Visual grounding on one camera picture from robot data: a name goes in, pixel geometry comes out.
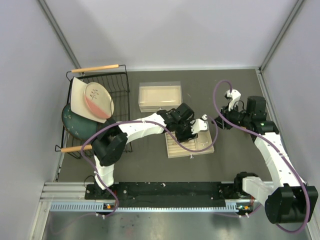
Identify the clear acrylic jewelry box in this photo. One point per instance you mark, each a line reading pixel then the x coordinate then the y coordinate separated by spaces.
pixel 161 95

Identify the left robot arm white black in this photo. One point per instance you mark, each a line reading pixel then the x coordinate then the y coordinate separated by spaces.
pixel 109 146

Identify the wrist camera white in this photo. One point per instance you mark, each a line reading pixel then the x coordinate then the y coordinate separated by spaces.
pixel 199 125
pixel 233 96

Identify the dark green round plate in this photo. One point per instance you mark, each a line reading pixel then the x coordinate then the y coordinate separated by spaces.
pixel 79 127

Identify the grey slotted cable duct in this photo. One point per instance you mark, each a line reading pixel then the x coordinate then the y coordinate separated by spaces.
pixel 101 207

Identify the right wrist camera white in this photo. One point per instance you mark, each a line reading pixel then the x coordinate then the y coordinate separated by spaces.
pixel 233 96

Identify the square cream plate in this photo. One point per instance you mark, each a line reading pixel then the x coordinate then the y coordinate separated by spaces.
pixel 78 103

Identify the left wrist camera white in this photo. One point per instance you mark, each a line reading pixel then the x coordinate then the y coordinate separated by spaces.
pixel 199 125

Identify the beige velvet jewelry tray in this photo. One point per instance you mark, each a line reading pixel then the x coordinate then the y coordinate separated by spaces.
pixel 202 141

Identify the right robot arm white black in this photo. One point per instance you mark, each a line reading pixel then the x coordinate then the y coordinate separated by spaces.
pixel 289 200

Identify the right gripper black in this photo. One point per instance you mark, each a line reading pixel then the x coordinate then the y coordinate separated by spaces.
pixel 227 113

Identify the round pink cream plate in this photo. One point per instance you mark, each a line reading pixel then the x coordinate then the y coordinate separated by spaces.
pixel 98 100

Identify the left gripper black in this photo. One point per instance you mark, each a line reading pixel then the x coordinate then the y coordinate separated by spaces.
pixel 187 136

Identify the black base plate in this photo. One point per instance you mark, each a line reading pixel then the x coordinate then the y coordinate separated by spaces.
pixel 124 191

